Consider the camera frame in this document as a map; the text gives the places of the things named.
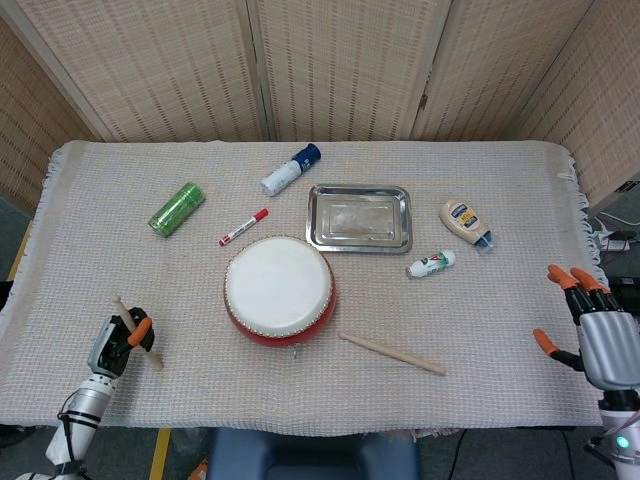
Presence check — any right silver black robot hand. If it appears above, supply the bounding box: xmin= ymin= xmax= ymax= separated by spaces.
xmin=532 ymin=263 xmax=640 ymax=391

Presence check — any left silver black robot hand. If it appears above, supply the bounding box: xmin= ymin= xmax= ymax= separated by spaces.
xmin=87 ymin=307 xmax=156 ymax=376

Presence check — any wooden drumstick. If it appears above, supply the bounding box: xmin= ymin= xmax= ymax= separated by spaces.
xmin=113 ymin=294 xmax=165 ymax=372
xmin=338 ymin=331 xmax=447 ymax=377

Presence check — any stainless steel rectangular tray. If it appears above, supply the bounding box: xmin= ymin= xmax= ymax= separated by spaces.
xmin=304 ymin=183 xmax=415 ymax=255

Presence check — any black box on floor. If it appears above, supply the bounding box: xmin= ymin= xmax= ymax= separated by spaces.
xmin=607 ymin=274 xmax=640 ymax=316

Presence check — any beige woven tablecloth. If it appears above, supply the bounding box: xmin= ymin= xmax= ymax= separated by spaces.
xmin=0 ymin=139 xmax=629 ymax=436

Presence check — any white power strip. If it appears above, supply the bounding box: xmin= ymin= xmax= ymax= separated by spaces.
xmin=597 ymin=232 xmax=632 ymax=252

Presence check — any green drink can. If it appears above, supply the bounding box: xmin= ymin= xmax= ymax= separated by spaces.
xmin=148 ymin=181 xmax=207 ymax=239

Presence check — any red white marker pen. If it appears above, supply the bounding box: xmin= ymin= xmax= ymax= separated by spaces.
xmin=218 ymin=207 xmax=270 ymax=248

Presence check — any red drum white skin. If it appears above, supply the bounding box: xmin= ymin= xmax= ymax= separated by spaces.
xmin=223 ymin=236 xmax=338 ymax=360

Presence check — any beige mayonnaise squeeze bottle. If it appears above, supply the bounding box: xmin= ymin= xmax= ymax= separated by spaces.
xmin=438 ymin=199 xmax=497 ymax=256

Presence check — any small white green bottle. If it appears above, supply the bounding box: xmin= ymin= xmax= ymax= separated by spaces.
xmin=405 ymin=249 xmax=457 ymax=280

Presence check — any blue padded seat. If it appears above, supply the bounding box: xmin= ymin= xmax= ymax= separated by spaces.
xmin=207 ymin=428 xmax=421 ymax=480

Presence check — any white bottle blue cap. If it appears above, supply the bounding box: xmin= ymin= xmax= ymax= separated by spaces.
xmin=259 ymin=143 xmax=322 ymax=198

